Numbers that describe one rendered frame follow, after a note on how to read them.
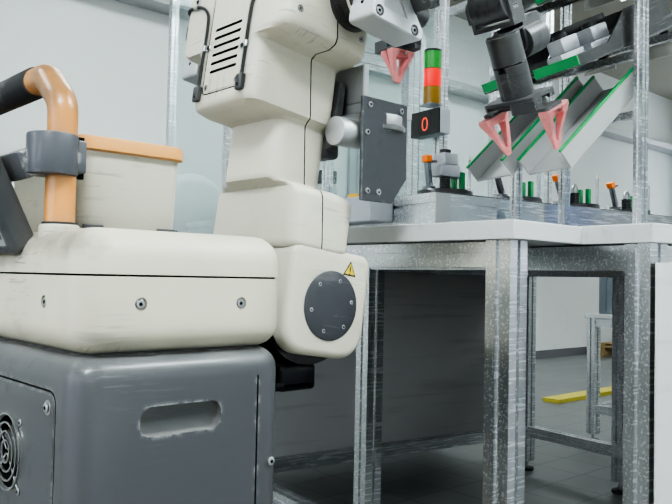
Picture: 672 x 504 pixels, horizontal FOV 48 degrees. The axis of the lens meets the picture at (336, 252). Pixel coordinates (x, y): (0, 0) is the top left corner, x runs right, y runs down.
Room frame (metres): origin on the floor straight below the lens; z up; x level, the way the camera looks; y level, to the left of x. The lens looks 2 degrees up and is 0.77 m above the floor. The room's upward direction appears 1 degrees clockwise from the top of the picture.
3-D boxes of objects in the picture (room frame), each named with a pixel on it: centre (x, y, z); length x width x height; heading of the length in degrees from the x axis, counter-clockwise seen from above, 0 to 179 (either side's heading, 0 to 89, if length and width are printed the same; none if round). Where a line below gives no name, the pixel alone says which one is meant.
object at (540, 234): (1.69, -0.22, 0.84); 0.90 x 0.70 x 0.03; 42
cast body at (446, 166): (1.92, -0.28, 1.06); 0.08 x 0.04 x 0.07; 122
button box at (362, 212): (1.87, -0.05, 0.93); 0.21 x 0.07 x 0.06; 34
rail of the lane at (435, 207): (2.06, 0.01, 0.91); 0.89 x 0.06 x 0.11; 34
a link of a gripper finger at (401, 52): (1.78, -0.13, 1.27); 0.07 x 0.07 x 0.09; 34
